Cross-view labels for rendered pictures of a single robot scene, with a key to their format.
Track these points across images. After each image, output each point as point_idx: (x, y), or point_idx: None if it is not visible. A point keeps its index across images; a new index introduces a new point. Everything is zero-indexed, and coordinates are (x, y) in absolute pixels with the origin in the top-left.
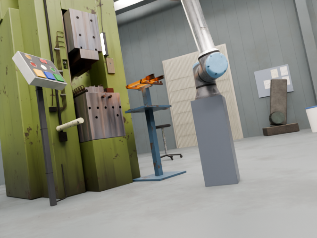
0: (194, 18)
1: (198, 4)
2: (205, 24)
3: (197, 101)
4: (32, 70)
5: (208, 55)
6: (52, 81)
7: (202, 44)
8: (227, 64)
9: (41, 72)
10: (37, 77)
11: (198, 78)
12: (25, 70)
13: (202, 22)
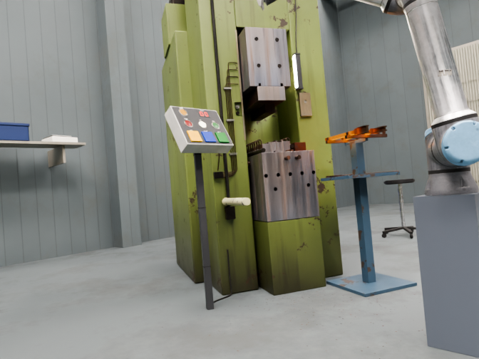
0: (427, 54)
1: (438, 25)
2: (451, 64)
3: (425, 199)
4: (184, 132)
5: (449, 124)
6: (211, 145)
7: (440, 103)
8: None
9: (197, 134)
10: (189, 144)
11: (433, 158)
12: (177, 132)
13: (443, 62)
